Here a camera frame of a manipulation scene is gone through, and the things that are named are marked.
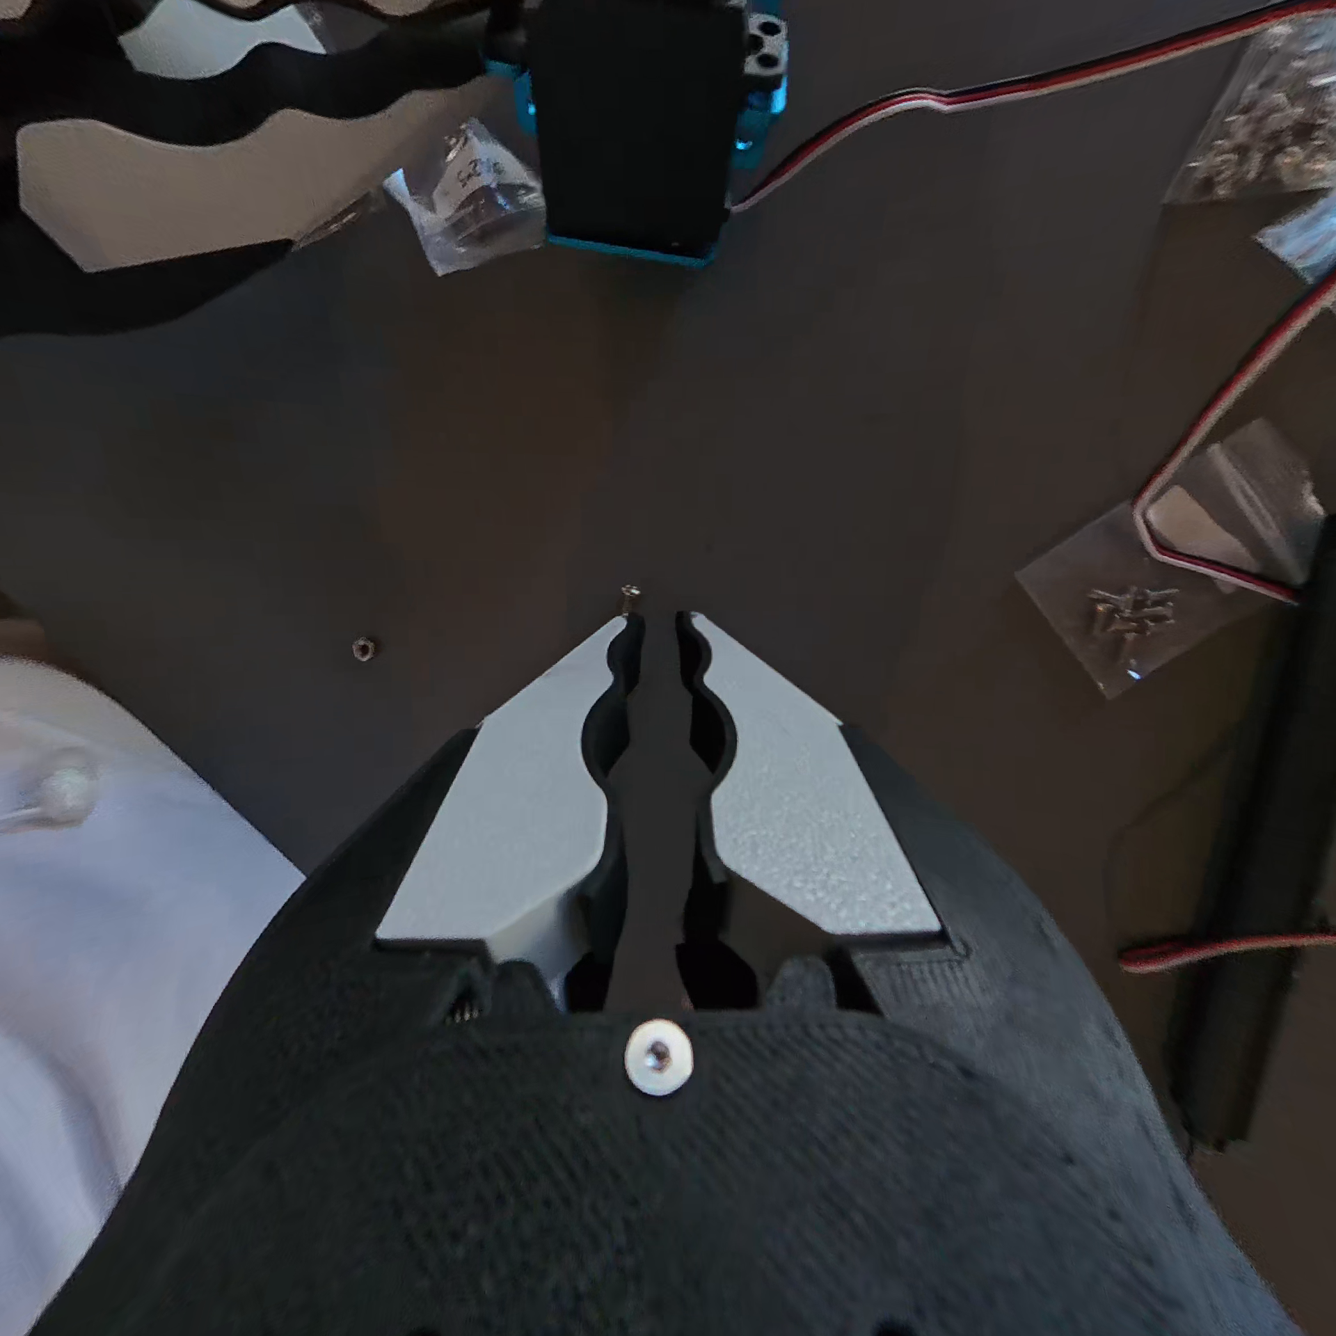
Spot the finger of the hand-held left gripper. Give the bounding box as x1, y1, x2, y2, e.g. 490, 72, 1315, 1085
145, 0, 520, 51
15, 42, 528, 275

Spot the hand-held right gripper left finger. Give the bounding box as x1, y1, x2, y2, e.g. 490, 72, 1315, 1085
372, 613, 644, 972

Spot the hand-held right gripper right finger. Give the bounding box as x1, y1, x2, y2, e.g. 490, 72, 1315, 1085
674, 610, 943, 950

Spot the black servo motor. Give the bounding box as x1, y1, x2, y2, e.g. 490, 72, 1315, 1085
526, 0, 750, 258

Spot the black screwdriver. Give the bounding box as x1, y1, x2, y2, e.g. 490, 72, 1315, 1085
1167, 509, 1336, 1151

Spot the dark brown desk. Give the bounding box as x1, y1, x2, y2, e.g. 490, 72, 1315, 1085
0, 0, 1336, 1336

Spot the flat clear parts bag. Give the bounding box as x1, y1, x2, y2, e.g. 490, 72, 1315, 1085
1013, 414, 1330, 700

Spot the crumpled clear parts bag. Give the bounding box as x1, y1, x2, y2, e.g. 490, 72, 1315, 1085
1255, 195, 1336, 285

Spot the clear bag of screws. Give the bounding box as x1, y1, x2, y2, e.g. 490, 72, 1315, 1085
1162, 13, 1336, 207

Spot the white drawstring toggle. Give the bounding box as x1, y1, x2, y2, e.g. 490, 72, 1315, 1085
0, 743, 103, 832

